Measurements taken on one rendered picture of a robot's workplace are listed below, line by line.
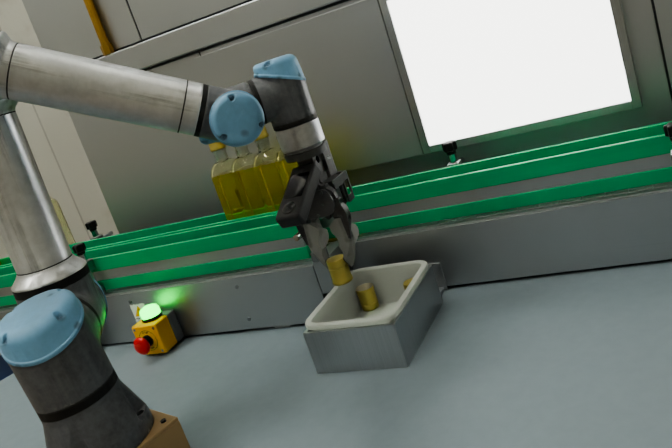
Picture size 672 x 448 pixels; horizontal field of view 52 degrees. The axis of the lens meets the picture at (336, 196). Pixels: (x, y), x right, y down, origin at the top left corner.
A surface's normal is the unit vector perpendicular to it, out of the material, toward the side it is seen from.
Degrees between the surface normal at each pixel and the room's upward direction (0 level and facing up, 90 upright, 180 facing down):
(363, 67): 90
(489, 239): 90
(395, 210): 90
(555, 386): 0
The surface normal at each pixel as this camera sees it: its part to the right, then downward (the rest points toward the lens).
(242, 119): 0.24, 0.17
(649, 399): -0.31, -0.92
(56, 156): 0.69, -0.05
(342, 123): -0.39, 0.34
